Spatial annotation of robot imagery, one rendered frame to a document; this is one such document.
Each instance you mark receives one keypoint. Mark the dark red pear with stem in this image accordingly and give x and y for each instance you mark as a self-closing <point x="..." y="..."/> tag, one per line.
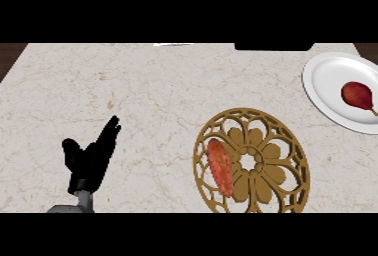
<point x="356" y="95"/>

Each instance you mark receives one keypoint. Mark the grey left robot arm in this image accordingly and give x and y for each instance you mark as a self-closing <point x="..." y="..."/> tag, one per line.
<point x="81" y="203"/>

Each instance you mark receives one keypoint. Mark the white round plate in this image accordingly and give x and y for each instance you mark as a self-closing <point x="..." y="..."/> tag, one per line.
<point x="334" y="93"/>

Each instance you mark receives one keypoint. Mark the black appliance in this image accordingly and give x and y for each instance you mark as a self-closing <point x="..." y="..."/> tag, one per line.
<point x="273" y="46"/>

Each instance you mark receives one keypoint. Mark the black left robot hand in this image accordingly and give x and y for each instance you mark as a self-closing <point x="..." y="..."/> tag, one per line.
<point x="93" y="156"/>

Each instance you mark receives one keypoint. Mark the pale flat object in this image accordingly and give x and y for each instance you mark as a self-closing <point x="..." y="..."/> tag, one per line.
<point x="171" y="44"/>

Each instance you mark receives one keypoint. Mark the gold openwork round placemat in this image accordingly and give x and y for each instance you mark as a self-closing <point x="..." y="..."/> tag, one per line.
<point x="255" y="180"/>

